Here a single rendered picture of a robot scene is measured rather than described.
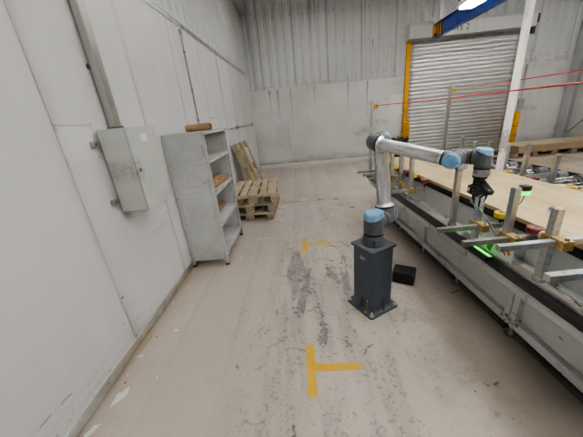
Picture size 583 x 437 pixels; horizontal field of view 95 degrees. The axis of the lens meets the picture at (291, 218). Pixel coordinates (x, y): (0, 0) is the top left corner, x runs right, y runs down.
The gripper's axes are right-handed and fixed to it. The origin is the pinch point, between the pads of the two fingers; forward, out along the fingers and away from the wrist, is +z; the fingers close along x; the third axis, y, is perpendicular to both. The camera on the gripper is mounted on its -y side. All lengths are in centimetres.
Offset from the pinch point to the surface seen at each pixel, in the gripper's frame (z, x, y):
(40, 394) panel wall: 57, 255, -55
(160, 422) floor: 98, 207, -47
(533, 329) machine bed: 78, -31, -25
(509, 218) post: 1.2, -6.1, -17.8
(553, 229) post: -3.1, -6.3, -42.8
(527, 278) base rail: 27.4, -4.2, -38.4
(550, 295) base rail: 28, -4, -52
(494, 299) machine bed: 81, -31, 8
